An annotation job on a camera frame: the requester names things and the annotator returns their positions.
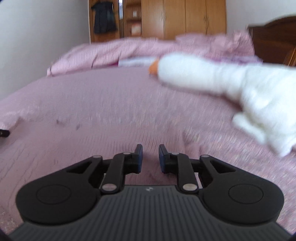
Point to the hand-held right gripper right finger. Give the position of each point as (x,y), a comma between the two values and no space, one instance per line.
(162,160)

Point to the pink floral bedsheet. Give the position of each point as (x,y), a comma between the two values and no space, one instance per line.
(104,81)

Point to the white goose plush toy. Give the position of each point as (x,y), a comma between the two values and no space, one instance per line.
(208,74)

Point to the wooden wardrobe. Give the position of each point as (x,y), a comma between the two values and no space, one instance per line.
(185,18)

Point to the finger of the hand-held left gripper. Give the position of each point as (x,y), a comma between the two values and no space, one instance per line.
(4,133)

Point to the dark hanging garment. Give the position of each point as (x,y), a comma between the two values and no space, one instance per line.
(104,19)

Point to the pink checked quilt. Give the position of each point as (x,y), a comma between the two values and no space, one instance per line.
(92,55)

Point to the white and magenta pillow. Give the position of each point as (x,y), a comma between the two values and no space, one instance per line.
(134,62)

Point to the dark wooden headboard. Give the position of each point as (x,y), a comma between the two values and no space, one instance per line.
(272,41)

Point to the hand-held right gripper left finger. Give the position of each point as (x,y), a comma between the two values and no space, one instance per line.
(139,160)

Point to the pink knit cardigan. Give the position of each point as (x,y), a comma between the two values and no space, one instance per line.
(92,143)

